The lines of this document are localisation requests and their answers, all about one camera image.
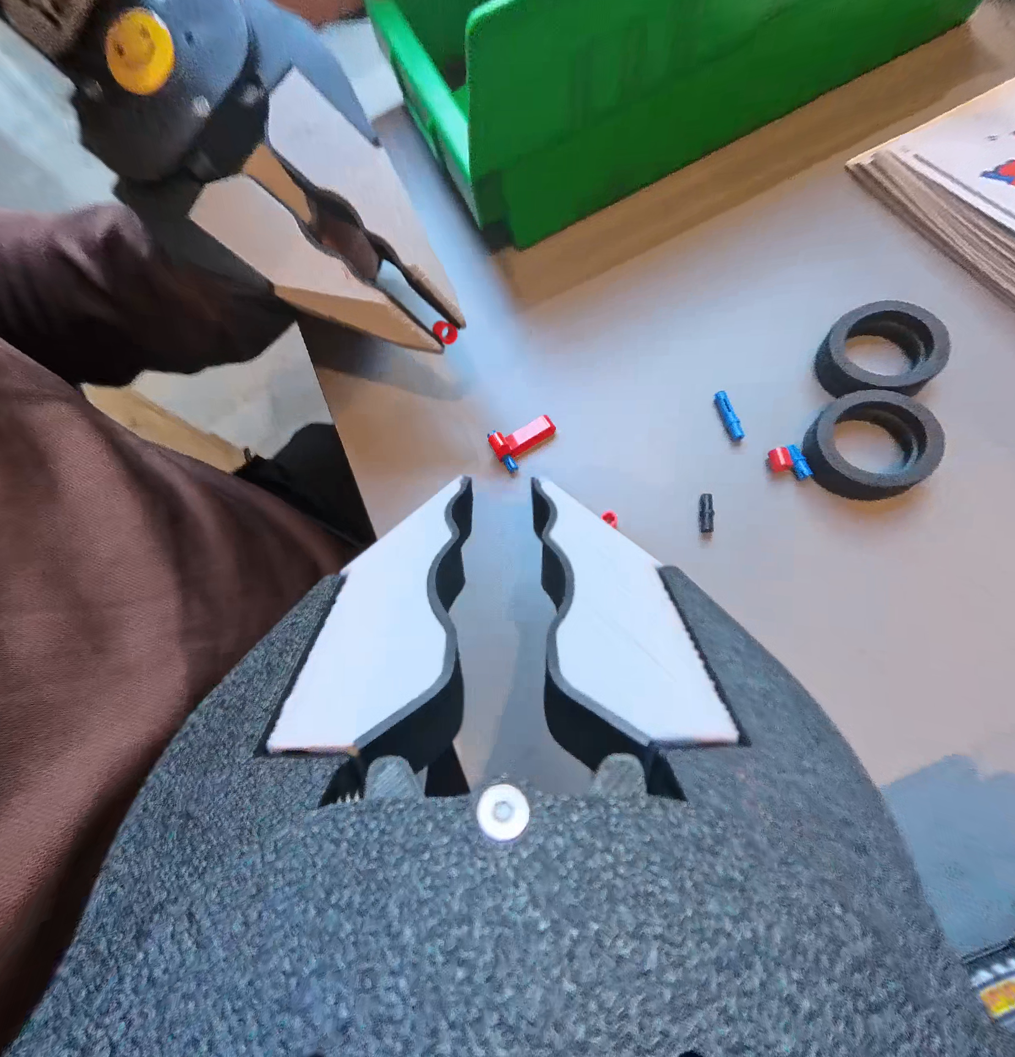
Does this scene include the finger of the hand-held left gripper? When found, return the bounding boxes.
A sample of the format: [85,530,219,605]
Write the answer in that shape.
[262,70,467,331]
[188,173,446,355]

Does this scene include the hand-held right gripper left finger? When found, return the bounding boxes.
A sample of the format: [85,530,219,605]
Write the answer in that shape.
[266,476,476,754]

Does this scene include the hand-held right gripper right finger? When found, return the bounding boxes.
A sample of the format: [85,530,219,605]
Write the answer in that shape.
[529,476,741,751]

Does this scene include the red angled beam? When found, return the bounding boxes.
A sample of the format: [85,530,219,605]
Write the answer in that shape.
[487,415,558,462]

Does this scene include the green plastic bin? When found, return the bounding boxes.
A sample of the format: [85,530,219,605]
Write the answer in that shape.
[365,0,983,253]

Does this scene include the person's left forearm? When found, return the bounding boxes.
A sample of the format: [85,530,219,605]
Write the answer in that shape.
[0,202,298,389]

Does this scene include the grey desk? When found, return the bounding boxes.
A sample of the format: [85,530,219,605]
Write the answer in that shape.
[297,0,1015,959]

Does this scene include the person's black pants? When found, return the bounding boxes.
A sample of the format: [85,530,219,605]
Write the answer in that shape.
[235,423,376,546]

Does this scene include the person's brown sweater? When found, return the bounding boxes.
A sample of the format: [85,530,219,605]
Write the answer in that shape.
[0,322,368,1057]

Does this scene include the black rubber toy tire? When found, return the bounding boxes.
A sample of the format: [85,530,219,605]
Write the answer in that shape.
[802,390,946,502]
[813,299,952,399]

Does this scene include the toy brick race car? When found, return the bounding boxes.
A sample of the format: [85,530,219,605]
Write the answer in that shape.
[962,929,1015,1057]

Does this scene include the open instruction booklet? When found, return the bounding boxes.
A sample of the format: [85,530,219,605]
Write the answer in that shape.
[846,70,1015,327]

